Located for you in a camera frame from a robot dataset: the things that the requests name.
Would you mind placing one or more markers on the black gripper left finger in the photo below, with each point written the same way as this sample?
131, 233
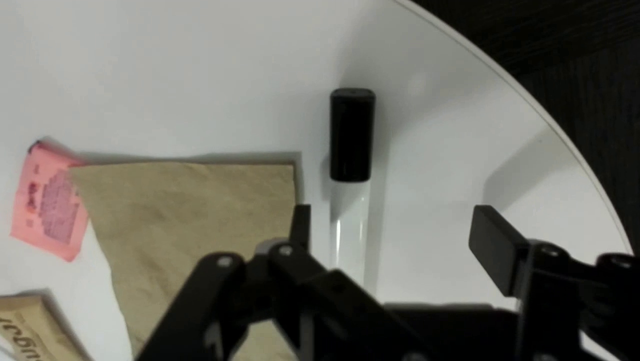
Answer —
312, 293

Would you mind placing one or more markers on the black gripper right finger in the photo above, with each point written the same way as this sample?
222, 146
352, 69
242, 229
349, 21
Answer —
497, 247

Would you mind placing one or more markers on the white marker with black cap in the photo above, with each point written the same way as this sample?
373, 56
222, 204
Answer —
351, 133

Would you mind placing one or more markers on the brown paper napkin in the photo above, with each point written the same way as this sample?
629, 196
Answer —
186, 227

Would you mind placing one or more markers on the pink sweetener packet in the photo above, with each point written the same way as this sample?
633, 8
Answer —
51, 201

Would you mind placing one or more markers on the brown sugar packet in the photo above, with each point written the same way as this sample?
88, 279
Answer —
31, 329

